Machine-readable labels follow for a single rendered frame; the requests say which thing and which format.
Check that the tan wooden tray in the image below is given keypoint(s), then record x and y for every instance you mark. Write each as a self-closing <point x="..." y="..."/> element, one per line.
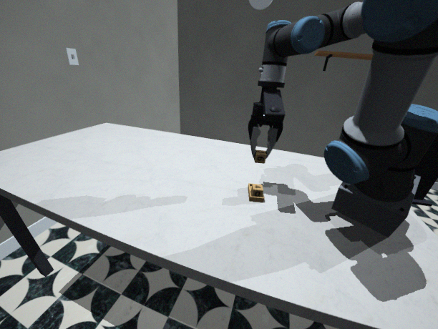
<point x="251" y="198"/>

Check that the tan cube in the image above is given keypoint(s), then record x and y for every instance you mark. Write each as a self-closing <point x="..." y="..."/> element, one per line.
<point x="256" y="190"/>
<point x="260" y="156"/>

